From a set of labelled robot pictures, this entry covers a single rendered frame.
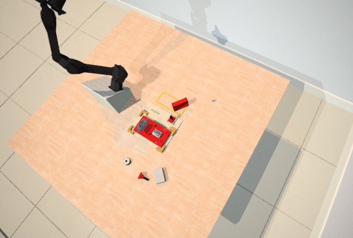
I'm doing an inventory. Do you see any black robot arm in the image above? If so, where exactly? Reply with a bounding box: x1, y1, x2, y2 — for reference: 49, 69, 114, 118
36, 0, 128, 92

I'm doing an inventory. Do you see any red car hood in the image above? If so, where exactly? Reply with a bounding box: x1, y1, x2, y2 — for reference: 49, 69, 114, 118
172, 98, 189, 111

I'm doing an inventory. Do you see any black toy wheel with white hub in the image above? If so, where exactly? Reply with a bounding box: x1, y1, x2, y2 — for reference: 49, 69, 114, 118
123, 158, 131, 165

